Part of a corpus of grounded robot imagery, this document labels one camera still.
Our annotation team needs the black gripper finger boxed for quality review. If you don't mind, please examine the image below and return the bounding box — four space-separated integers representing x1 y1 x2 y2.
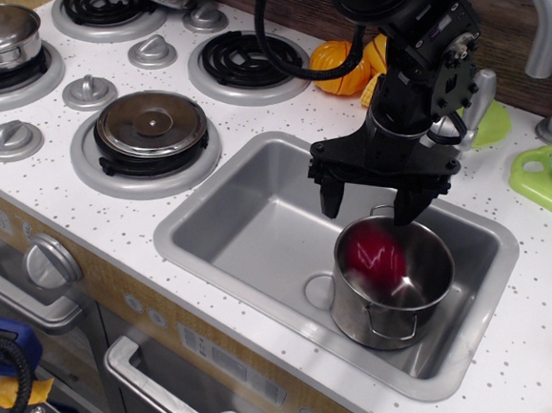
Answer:
394 189 438 226
319 176 345 218

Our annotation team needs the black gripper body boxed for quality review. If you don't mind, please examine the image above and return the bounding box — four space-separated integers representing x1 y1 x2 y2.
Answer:
308 108 460 198

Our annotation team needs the red toy sweet potato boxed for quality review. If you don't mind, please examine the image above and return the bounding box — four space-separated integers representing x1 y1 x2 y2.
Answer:
344 222 407 296

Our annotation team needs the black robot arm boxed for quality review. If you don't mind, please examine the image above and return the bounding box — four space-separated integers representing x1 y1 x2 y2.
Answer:
308 0 480 226

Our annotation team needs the steel pot in sink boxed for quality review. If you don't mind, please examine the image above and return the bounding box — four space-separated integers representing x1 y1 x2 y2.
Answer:
329 205 456 351

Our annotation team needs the grey sink basin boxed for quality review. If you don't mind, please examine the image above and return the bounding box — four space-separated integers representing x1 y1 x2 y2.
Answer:
153 132 520 402

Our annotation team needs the steel lidded pot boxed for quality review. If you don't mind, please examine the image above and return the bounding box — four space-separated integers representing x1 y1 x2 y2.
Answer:
0 3 42 72

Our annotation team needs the yellow toy corn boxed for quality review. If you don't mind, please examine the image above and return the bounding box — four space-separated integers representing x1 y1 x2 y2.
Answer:
359 72 380 108

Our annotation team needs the light green plate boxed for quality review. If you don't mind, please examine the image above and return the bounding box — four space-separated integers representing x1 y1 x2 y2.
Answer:
455 101 512 150

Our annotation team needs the orange toy pumpkin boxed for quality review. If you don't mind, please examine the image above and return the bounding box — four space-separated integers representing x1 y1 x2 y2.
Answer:
306 37 375 99

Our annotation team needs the green cutting board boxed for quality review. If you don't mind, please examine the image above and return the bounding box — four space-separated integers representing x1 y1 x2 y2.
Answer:
508 146 552 212

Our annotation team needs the back right coil burner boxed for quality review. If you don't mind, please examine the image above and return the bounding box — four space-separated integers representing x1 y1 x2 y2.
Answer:
188 31 310 107

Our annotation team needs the coil burner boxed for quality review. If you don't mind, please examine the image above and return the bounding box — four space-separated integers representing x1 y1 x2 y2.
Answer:
188 31 310 107
51 0 167 44

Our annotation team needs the steel lid on burner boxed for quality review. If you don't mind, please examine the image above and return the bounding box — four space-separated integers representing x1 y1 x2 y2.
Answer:
93 91 208 159

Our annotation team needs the silver toy faucet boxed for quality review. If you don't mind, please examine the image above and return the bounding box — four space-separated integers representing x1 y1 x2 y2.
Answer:
420 0 552 158

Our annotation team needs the silver stove knob back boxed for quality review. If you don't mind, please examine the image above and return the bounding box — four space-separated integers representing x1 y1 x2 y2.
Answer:
182 1 229 34

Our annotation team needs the silver stove knob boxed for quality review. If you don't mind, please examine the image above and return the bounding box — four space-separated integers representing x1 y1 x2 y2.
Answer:
62 74 117 112
182 1 229 34
0 120 44 162
127 34 177 71

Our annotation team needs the silver stove knob centre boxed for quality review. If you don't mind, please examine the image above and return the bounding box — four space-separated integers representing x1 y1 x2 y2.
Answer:
127 34 177 71

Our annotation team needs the front right stove burner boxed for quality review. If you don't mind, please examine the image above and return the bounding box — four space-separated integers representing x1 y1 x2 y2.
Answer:
70 113 222 201

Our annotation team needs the stove burner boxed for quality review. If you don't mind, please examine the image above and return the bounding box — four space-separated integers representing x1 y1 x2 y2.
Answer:
0 41 65 113
70 113 222 201

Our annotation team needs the silver stove knob middle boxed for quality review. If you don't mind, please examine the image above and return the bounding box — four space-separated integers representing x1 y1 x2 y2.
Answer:
62 74 117 112

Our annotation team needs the silver oven dial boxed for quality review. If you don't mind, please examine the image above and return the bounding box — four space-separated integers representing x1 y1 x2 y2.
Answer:
22 233 83 290

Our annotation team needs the back left coil burner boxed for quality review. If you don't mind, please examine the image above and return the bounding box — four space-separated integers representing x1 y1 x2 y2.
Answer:
51 0 167 44

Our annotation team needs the silver stove knob front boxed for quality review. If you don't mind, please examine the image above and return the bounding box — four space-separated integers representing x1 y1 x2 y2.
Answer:
0 120 44 162

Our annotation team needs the front left stove burner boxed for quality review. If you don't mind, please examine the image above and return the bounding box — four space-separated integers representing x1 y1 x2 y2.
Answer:
0 41 65 113

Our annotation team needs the yellow tape piece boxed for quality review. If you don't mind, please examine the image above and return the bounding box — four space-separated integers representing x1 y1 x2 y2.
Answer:
0 377 54 409

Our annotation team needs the silver dishwasher door handle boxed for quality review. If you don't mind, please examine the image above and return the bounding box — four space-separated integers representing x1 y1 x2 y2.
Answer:
104 335 235 413

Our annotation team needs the silver oven door handle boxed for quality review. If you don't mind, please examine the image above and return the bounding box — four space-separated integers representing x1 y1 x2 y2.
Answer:
0 275 84 335

